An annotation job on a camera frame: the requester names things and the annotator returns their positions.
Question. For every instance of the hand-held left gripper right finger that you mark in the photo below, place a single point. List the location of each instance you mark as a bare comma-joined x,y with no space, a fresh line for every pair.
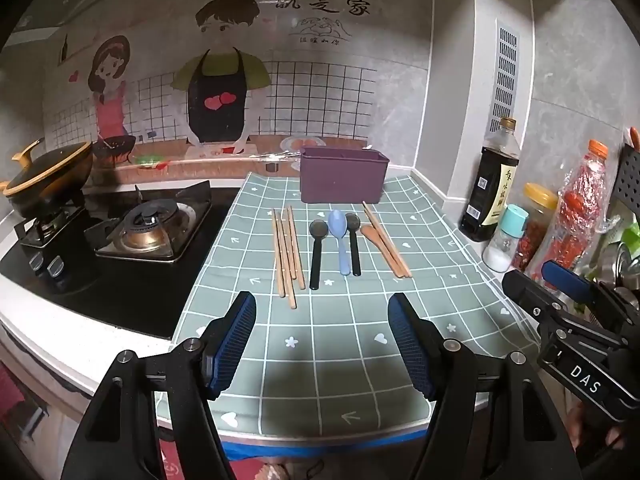
407,345

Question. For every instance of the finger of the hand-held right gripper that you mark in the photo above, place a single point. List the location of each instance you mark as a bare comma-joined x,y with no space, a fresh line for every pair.
567,281
525,292

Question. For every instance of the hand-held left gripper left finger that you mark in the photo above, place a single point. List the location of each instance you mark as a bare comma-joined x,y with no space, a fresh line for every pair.
232,340

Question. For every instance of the black plastic spoon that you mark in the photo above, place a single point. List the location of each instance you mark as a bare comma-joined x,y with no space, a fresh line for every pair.
316,260
354,255

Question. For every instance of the wooden spoon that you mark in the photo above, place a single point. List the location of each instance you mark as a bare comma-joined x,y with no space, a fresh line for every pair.
369,233

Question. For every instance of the blue plastic spoon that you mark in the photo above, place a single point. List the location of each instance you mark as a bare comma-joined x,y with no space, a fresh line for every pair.
340,240

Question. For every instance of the purple utensil holder box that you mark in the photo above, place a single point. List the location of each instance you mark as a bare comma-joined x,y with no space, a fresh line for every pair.
345,177

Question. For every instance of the person's right hand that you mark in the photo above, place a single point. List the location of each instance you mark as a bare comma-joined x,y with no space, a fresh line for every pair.
582,427

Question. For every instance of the salt shaker with teal cap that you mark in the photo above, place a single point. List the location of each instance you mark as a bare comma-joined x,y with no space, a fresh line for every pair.
502,255

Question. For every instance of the stainless steel lid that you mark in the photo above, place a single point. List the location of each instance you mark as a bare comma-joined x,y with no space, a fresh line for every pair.
625,265

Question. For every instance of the chili jar with yellow lid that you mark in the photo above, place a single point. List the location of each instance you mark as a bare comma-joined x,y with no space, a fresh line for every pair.
535,230

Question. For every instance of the chili bottle with orange cap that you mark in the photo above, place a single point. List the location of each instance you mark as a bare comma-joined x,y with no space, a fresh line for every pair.
575,220

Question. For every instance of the green checked table cloth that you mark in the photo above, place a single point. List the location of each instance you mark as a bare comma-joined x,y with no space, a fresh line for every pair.
350,320

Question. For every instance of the green plastic bag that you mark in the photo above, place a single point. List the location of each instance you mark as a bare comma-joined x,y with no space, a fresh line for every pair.
625,235

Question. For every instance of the black gas stove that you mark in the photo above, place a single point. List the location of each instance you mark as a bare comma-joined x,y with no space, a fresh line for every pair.
150,280

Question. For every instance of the dark soy sauce bottle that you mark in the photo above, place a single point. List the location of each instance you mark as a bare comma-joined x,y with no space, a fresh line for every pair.
487,195

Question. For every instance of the white wall vent grille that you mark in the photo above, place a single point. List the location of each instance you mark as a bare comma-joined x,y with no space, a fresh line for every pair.
506,70

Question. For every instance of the cartoon kitchen wall poster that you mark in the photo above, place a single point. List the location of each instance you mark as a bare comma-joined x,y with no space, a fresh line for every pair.
325,100

